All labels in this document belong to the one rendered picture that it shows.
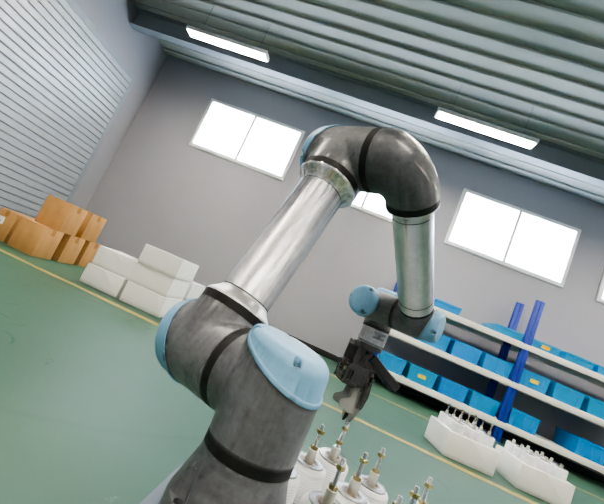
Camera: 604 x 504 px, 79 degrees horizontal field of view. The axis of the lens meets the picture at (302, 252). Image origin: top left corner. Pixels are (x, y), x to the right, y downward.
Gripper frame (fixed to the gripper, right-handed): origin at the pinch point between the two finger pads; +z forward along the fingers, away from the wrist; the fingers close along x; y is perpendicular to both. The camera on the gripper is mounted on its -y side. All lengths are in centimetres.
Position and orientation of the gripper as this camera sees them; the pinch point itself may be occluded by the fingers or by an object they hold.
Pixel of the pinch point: (348, 417)
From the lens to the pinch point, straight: 107.6
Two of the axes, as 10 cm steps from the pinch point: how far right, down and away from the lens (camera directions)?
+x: 2.4, -0.2, -9.7
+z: -3.9, 9.1, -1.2
